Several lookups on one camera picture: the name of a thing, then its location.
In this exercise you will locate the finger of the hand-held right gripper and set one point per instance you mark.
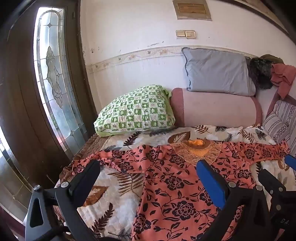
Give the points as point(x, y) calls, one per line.
point(291, 162)
point(272, 185)

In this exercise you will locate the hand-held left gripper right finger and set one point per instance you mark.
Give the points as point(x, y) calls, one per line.
point(210, 183)

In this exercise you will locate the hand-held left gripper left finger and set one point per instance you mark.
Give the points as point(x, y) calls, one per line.
point(86, 178)

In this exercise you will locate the orange black floral garment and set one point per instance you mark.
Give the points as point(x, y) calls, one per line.
point(175, 185)

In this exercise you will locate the brown quilted bedspread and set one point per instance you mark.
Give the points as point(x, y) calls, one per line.
point(92, 146)

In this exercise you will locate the leaf print fleece blanket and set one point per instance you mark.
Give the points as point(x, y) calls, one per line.
point(111, 208)

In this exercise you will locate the striped pillow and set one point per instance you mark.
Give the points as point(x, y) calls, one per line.
point(281, 122)

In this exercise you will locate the pink bolster cushion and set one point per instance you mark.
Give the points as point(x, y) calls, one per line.
point(215, 109)

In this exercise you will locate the glass sidelight panel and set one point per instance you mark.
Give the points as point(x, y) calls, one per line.
point(11, 180)

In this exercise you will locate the green checkered pillow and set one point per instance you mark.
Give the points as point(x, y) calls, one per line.
point(135, 111)

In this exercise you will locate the olive cloth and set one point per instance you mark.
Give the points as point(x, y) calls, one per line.
point(271, 58)

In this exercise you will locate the wooden door with stained glass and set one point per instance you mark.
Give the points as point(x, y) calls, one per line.
point(18, 92)

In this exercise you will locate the grey pillow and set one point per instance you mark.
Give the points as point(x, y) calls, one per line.
point(217, 69)

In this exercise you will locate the gold light switch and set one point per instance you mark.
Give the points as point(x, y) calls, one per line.
point(185, 34)

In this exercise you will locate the framed wall plaque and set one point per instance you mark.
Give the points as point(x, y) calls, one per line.
point(192, 9)

